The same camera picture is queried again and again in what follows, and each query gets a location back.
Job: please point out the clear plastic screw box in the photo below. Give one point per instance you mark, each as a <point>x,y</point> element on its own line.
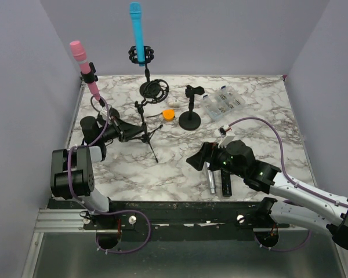
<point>222,102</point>

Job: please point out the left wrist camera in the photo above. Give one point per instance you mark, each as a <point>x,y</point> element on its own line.
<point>104,113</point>

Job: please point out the black clip stand for pink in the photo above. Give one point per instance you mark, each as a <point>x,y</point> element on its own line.
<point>98,105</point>

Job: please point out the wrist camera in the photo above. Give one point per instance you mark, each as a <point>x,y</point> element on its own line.
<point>104,113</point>
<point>226,136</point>

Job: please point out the pink microphone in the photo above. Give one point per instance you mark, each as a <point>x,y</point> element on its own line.
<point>87,72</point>

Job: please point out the orange tape measure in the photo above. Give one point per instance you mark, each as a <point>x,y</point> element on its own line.
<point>168,115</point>

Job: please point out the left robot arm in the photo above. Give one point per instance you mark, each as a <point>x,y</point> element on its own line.
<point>72,175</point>

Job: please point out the black front mounting rail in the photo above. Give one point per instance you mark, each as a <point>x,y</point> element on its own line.
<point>179,222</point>

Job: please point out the white earbud case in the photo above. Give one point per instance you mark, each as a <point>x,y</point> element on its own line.
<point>173,103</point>

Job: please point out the black speckled microphone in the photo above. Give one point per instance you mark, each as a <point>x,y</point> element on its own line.
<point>226,184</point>

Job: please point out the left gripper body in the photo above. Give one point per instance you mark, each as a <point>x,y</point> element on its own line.
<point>111,132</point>

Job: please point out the silver microphone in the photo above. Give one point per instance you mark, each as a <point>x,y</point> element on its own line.
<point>210,178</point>

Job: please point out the black round base clip stand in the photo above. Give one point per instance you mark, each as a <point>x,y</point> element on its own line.
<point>190,120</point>

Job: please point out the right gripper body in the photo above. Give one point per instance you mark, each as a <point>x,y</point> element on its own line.
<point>223,160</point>

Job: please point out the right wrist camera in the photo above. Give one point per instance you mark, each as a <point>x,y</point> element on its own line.
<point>226,136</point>

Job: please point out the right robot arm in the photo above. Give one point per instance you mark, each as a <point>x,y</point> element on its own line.
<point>311,208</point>

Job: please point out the blue microphone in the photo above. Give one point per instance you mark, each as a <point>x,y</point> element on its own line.
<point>135,11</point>

